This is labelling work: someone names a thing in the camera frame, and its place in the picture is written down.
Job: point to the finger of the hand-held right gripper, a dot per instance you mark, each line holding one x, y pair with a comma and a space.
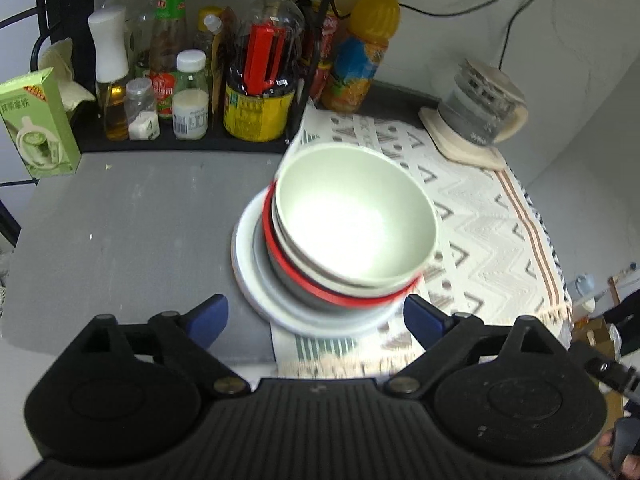
607, 370

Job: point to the orange juice bottle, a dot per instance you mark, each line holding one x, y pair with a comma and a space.
360, 60

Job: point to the small clear red-capped bottle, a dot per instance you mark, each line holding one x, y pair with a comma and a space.
145, 25

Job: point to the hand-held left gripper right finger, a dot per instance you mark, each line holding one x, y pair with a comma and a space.
425, 320

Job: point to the white-lidded jar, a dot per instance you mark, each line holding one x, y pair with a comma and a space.
191, 105

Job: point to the white-topped oil bottle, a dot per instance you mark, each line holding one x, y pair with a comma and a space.
110, 45

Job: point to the white plate blue script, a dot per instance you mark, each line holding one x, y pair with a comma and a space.
272, 280

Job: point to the green-labelled sauce bottle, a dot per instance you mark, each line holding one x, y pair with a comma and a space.
167, 20

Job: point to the large white flower plate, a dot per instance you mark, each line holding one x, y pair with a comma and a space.
245, 260

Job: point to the yellow-capped bottle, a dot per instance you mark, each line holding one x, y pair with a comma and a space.
207, 25

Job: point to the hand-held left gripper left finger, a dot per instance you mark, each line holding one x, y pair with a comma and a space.
210, 317

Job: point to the small clear spice jar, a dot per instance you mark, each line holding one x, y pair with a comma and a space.
141, 115

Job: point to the green tea box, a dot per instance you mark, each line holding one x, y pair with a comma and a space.
35, 130

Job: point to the large soy sauce bottle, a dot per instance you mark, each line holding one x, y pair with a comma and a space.
255, 110

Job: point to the black metal rack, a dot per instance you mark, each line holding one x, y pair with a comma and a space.
175, 145

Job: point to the crumpled white tissue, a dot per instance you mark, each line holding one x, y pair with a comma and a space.
60, 60

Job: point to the glass kettle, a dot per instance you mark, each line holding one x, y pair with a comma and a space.
475, 105

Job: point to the patterned fringed table mat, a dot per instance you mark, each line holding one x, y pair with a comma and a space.
475, 230

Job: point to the cream bowl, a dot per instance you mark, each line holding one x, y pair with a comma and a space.
305, 267
350, 210

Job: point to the cream kettle base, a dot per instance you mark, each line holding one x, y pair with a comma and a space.
465, 152

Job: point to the red and black bowl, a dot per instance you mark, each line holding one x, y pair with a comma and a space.
345, 301

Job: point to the cardboard box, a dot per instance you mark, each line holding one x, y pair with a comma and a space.
592, 332

